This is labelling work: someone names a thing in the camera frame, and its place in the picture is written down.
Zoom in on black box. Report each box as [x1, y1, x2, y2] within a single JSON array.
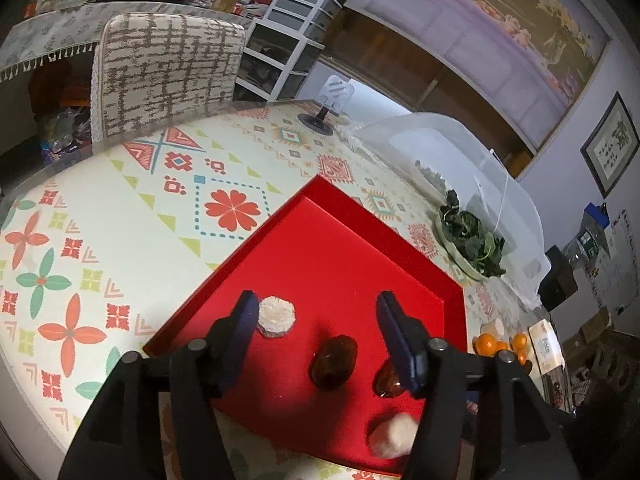
[[539, 245, 578, 312]]

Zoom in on dark brown fruit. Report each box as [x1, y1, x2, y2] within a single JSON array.
[[308, 335, 359, 392], [372, 360, 408, 400]]

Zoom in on red tray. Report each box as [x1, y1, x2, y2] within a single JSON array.
[[142, 175, 467, 476]]

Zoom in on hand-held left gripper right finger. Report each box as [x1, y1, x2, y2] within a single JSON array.
[[376, 291, 596, 480]]

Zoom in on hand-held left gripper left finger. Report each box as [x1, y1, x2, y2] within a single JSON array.
[[57, 290, 261, 480]]

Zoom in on cardboard box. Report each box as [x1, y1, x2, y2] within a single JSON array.
[[562, 305, 613, 356]]

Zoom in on pale plate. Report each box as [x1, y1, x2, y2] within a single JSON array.
[[434, 215, 496, 282]]

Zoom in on patterned fabric chair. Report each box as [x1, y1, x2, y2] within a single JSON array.
[[90, 12, 247, 143]]

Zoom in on wooden sliding doors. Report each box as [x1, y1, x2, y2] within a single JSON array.
[[320, 7, 533, 171]]

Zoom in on leafy greens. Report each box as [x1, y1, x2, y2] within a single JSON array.
[[439, 190, 507, 277]]

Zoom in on wall poster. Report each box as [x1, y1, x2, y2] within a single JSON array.
[[345, 0, 613, 151]]

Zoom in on framed picture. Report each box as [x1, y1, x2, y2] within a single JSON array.
[[580, 91, 640, 198]]

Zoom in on blue capped water bottle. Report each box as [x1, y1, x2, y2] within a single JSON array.
[[575, 202, 613, 261]]

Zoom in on white plastic drawer unit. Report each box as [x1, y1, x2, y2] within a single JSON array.
[[235, 0, 343, 101]]

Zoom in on tissue box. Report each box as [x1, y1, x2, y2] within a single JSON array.
[[527, 320, 568, 378]]

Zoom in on white mesh food cover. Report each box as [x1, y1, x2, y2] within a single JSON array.
[[345, 112, 543, 306]]

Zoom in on patterned tablecloth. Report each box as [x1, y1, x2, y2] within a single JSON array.
[[0, 100, 551, 480]]

